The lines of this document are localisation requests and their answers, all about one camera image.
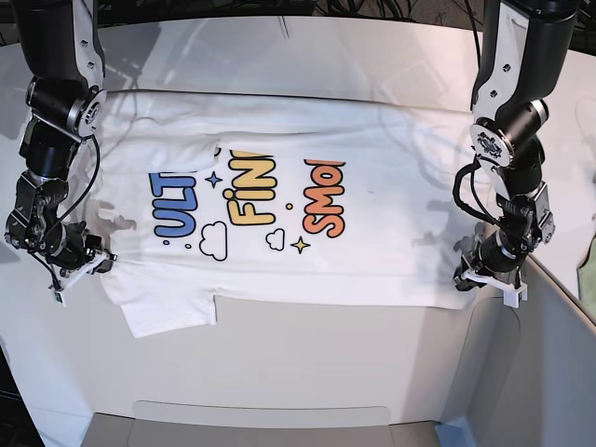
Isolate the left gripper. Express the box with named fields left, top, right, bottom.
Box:
left=454, top=232, right=528, bottom=298

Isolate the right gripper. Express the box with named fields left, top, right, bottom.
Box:
left=46, top=235, right=115, bottom=293

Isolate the white t-shirt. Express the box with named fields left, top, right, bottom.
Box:
left=85, top=91, right=477, bottom=338

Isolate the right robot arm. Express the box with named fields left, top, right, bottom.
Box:
left=5, top=1, right=116, bottom=302

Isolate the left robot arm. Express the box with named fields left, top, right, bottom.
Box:
left=453, top=1, right=580, bottom=308

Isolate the green cloth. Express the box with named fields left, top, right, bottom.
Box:
left=577, top=238, right=596, bottom=306

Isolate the beige chair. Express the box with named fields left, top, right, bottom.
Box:
left=80, top=235, right=595, bottom=446

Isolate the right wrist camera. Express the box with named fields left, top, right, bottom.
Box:
left=49, top=287, right=66, bottom=307

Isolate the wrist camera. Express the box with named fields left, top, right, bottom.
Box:
left=49, top=287, right=66, bottom=307
left=502, top=283, right=528, bottom=309

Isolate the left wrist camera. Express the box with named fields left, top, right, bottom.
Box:
left=502, top=283, right=528, bottom=309

